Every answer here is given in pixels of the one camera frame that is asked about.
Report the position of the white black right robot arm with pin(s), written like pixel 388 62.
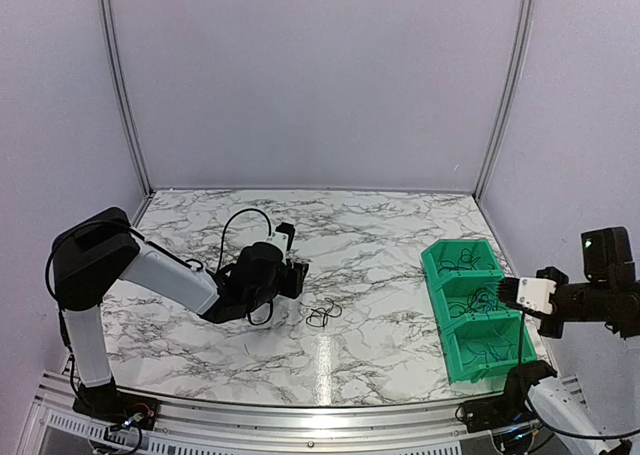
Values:
pixel 609 295

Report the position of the aluminium front rail frame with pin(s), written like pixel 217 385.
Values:
pixel 191 426

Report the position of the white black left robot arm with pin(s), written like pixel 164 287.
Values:
pixel 86 261

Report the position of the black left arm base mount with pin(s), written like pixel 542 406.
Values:
pixel 112 405

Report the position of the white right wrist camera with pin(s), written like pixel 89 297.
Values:
pixel 530 295

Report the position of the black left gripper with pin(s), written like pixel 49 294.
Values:
pixel 296 275

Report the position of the aluminium back-right corner post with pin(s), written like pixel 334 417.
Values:
pixel 515 67

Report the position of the green three-compartment plastic bin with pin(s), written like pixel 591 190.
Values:
pixel 480 336

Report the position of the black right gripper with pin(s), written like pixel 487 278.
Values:
pixel 554 330

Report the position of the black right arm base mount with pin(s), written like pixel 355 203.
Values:
pixel 509 407

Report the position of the aluminium back-left corner post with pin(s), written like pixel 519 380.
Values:
pixel 107 18

